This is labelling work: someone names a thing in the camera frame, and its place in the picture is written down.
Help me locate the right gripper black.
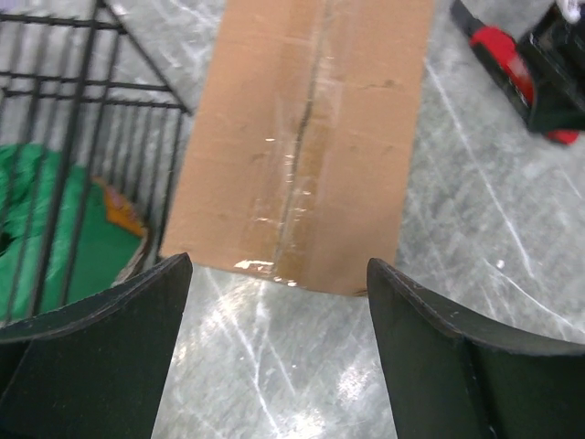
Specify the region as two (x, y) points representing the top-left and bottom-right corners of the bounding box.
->
(518, 3), (584, 134)

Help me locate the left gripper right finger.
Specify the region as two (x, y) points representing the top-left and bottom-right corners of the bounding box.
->
(367, 259), (584, 438)

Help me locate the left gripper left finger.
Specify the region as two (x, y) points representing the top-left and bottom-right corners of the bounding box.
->
(1, 253), (193, 438)

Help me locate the red black utility knife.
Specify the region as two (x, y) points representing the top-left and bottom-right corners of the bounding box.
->
(450, 1), (584, 145)

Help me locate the brown cardboard express box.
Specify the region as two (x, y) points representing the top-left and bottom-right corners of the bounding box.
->
(161, 1), (434, 296)

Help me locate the green lidded jar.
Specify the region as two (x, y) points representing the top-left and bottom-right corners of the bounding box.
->
(1, 144), (149, 322)

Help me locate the black wire rack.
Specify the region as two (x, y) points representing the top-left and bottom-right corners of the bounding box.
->
(1, 1), (192, 319)

